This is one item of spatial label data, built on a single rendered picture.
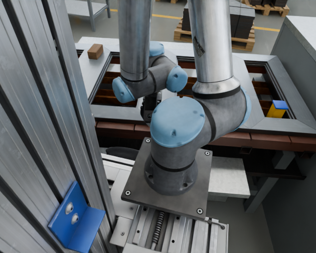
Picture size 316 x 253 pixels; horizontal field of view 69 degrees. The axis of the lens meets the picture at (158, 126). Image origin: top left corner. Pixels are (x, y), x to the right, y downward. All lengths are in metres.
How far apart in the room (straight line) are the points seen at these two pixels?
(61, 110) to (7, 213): 0.13
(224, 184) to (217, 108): 0.62
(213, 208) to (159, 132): 1.39
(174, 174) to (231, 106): 0.21
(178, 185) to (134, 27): 0.39
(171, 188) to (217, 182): 0.53
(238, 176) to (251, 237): 0.73
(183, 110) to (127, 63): 0.19
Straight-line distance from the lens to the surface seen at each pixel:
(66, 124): 0.33
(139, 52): 0.57
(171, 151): 0.51
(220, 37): 0.53
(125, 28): 0.55
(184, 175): 0.60
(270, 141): 1.17
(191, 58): 1.61
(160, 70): 0.69
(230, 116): 0.57
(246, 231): 1.82
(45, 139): 0.30
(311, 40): 1.61
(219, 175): 1.13
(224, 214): 1.82
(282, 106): 1.28
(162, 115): 0.49
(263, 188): 1.61
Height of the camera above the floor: 1.59
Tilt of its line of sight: 45 degrees down
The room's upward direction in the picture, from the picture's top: 2 degrees clockwise
